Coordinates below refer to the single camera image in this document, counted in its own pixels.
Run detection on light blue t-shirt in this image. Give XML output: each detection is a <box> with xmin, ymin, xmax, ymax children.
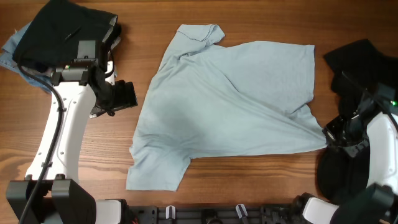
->
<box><xmin>126</xmin><ymin>24</ymin><xmax>326</xmax><ymax>191</ymax></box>

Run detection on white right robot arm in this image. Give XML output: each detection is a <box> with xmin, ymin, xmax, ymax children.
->
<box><xmin>302</xmin><ymin>83</ymin><xmax>397</xmax><ymax>223</ymax></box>

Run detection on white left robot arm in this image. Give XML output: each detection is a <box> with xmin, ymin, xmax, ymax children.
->
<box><xmin>6</xmin><ymin>40</ymin><xmax>137</xmax><ymax>223</ymax></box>

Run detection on black clothes pile right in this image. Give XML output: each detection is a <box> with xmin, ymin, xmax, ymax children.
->
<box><xmin>317</xmin><ymin>39</ymin><xmax>397</xmax><ymax>203</ymax></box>

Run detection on grey folded garment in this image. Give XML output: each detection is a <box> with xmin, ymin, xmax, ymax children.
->
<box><xmin>38</xmin><ymin>67</ymin><xmax>53</xmax><ymax>78</ymax></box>

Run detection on black folded garment on stack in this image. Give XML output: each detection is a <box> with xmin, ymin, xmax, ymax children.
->
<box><xmin>13</xmin><ymin>0</ymin><xmax>121</xmax><ymax>72</ymax></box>

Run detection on blue denim folded jeans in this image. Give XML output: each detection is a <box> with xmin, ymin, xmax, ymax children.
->
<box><xmin>1</xmin><ymin>23</ymin><xmax>51</xmax><ymax>93</ymax></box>

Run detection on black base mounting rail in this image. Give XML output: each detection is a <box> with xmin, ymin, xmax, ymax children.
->
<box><xmin>130</xmin><ymin>204</ymin><xmax>308</xmax><ymax>224</ymax></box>

